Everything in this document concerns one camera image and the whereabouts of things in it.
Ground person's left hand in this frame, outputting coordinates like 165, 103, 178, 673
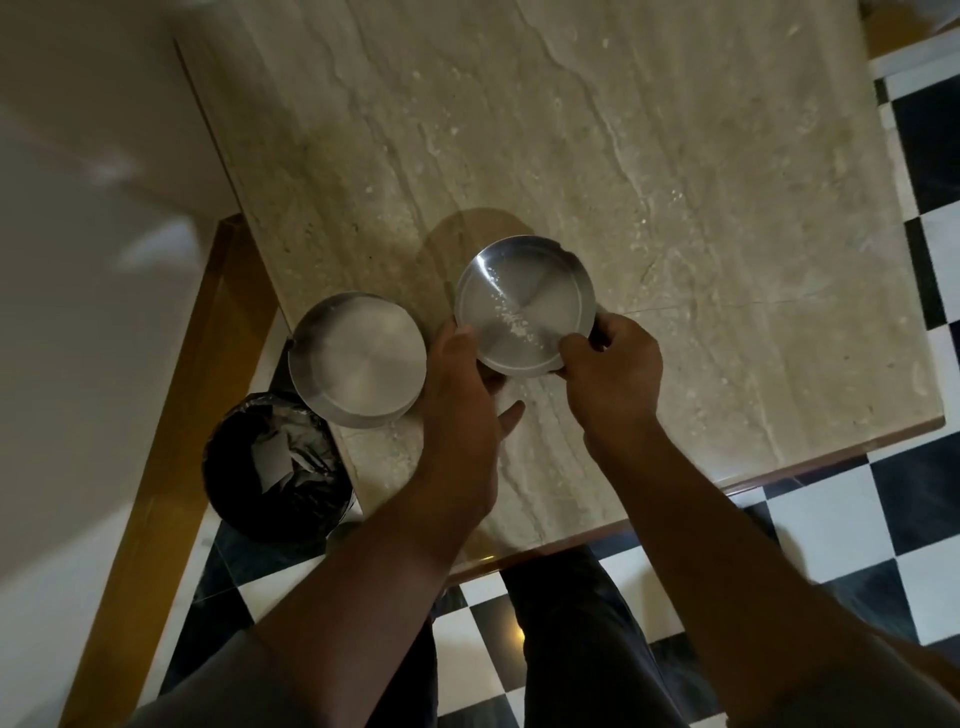
416, 324, 527, 525

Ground person's right hand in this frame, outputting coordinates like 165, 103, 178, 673
558, 311, 666, 456

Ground steel ashtray with white crumbs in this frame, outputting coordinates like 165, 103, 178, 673
453, 234, 600, 378

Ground person's right forearm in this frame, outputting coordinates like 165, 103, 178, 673
583, 438, 960, 728

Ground person's left forearm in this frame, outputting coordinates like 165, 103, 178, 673
127, 510, 500, 728

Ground white crumbs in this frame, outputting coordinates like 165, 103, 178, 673
486, 262, 543, 348

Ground empty steel ashtray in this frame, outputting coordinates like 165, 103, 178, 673
288, 292, 429, 430

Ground dark trousers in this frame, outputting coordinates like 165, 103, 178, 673
367, 543, 723, 728

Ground black lined waste bin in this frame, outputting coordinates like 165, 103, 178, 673
201, 390, 356, 546

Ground wooden door frame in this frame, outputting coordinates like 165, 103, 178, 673
58, 213, 283, 728

